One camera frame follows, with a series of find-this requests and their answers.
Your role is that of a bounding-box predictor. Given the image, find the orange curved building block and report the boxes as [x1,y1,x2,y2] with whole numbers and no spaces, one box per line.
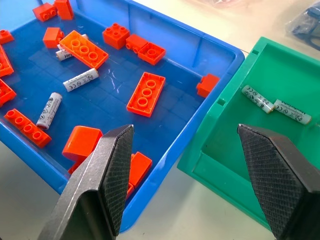
[61,125,104,164]

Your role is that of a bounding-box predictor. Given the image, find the upside-down red 2x2 brick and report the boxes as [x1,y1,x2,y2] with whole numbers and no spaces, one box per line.
[137,41,167,67]

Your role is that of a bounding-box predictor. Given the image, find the red 2x2 plastic brick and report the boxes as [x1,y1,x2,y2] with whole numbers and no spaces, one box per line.
[101,22,131,51]

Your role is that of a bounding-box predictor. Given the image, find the green plastic bin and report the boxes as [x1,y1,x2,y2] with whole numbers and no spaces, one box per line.
[176,36,320,230]

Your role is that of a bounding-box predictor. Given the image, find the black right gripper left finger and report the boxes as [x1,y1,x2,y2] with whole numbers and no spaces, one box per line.
[36,124,135,240]

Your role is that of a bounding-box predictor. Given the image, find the blue plastic bin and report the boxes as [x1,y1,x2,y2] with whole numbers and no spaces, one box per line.
[0,0,246,235]

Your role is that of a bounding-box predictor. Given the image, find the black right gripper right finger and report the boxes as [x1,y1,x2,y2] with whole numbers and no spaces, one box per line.
[236,123,320,240]

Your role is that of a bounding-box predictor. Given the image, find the red plastic toy brick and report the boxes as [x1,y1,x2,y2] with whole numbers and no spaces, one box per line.
[32,2,58,23]

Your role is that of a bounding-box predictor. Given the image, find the orange plastic four-stud brick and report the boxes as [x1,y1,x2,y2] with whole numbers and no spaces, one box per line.
[3,108,53,149]

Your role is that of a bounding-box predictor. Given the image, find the clear plastic bag blue contents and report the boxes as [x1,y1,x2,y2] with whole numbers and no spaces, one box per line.
[284,0,320,49]

